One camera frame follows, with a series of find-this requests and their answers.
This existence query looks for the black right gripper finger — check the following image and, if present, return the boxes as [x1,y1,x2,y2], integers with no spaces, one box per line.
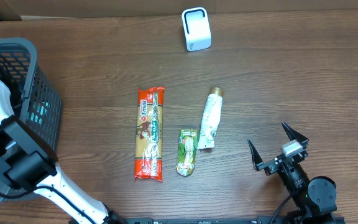
[247,139,264,170]
[282,122,309,146]

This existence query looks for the white tube gold cap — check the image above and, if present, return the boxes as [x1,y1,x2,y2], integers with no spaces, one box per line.
[198,87,224,150]

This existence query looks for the green drink pouch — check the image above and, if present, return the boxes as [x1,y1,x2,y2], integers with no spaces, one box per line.
[176,129,198,177]

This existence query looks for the orange San Remo pasta packet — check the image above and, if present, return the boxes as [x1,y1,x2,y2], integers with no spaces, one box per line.
[134,86,165,182]

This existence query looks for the teal snack bar packet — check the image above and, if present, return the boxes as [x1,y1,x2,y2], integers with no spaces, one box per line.
[29,102,50,125]

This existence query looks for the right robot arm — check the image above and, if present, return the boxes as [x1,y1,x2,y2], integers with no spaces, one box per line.
[248,122,344,223]

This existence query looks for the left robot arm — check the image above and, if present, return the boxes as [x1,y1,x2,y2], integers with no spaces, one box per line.
[0,54,126,223]

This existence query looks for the white barcode scanner stand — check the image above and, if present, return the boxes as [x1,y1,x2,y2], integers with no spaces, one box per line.
[181,7,212,52]

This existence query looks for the grey plastic mesh basket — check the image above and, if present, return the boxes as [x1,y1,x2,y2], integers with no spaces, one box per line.
[0,38,62,203]

